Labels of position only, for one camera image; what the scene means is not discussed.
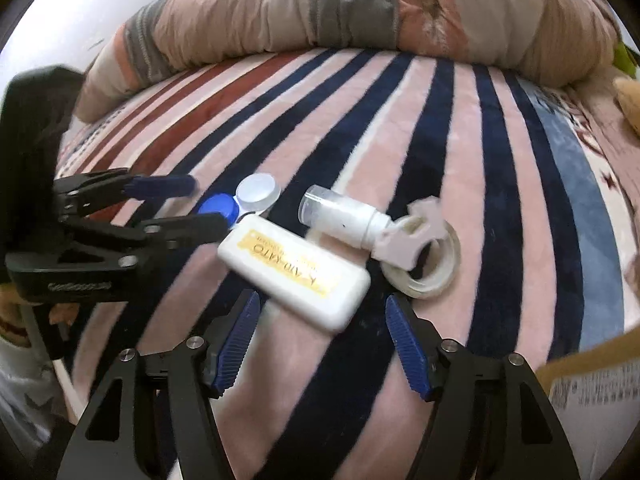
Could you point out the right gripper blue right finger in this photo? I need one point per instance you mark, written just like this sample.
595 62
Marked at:
416 342

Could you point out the grey sleeve forearm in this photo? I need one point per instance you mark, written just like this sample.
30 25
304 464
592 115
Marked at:
32 401

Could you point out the white rectangular plastic case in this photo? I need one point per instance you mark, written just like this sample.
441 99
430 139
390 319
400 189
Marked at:
323 289

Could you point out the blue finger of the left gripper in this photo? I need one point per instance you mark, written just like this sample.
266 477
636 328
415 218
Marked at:
187 231
159 188

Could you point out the rolled pink grey quilt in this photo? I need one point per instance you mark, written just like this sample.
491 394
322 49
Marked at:
550 42

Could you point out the brown cardboard box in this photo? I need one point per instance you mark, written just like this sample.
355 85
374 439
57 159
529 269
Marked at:
596 397

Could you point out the pink ribbed bed sheet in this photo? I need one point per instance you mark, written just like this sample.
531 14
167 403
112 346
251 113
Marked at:
597 97

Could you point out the tan plush toy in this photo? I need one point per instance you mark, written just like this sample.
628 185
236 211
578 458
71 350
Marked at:
628 96

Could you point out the clear tape roll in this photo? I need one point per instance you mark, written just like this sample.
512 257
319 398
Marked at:
419 254

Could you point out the green plush toy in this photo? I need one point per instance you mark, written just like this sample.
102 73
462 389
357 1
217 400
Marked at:
626 60

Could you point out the person left hand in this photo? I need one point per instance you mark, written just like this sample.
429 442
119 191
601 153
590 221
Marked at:
13 325

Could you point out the small clear-cap white bottle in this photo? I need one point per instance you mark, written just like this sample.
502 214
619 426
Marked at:
354 223

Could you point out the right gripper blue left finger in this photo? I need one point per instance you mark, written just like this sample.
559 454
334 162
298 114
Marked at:
228 339

